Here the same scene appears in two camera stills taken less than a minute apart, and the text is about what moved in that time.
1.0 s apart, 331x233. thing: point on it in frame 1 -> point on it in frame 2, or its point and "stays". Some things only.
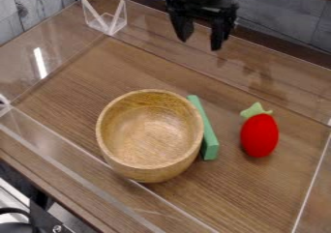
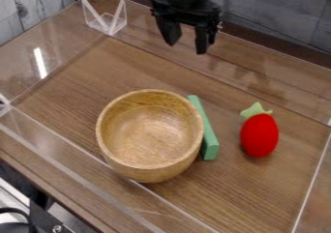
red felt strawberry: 260,132 stays
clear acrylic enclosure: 137,133 stays
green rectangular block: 210,147 stays
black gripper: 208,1 -> 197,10
